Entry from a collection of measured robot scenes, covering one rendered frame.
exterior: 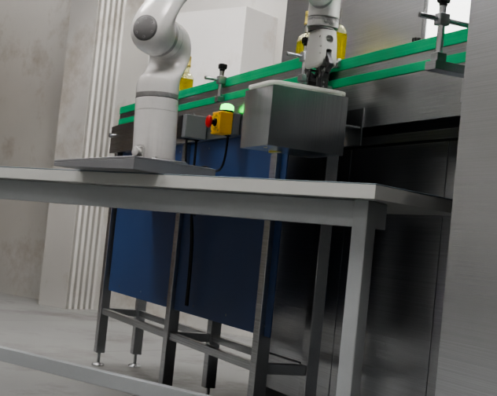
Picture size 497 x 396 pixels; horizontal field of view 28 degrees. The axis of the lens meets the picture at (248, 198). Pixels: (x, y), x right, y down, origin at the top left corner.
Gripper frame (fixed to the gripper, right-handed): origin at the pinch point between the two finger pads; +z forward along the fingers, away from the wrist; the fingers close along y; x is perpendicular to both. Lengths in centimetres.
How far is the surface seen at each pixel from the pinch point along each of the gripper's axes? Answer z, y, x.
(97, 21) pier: -104, 455, -47
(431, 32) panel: -19.3, -5.6, -30.3
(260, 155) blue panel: 16.1, 40.2, -3.3
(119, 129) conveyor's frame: -1, 182, 2
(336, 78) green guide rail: -6.3, 15.1, -13.6
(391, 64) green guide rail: -7.1, -13.0, -14.3
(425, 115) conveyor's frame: 8.4, -33.5, -12.7
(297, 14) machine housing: -40, 83, -31
